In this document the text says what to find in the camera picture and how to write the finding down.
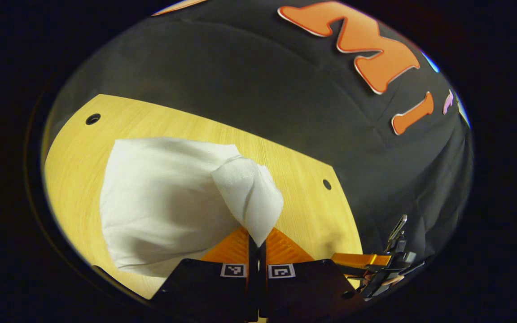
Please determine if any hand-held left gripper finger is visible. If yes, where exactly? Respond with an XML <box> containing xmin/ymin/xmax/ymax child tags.
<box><xmin>151</xmin><ymin>227</ymin><xmax>259</xmax><ymax>323</ymax></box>
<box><xmin>259</xmin><ymin>227</ymin><xmax>367</xmax><ymax>320</ymax></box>

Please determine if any black backdrop cloth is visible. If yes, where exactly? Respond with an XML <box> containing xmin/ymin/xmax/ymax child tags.
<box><xmin>45</xmin><ymin>0</ymin><xmax>473</xmax><ymax>270</ymax></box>

